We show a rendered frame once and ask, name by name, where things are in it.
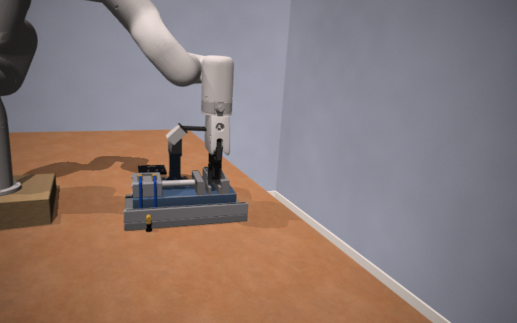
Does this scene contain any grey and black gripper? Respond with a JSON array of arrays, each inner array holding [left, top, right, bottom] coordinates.
[[201, 111, 232, 180]]

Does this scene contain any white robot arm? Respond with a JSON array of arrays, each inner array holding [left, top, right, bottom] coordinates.
[[0, 0, 234, 196]]

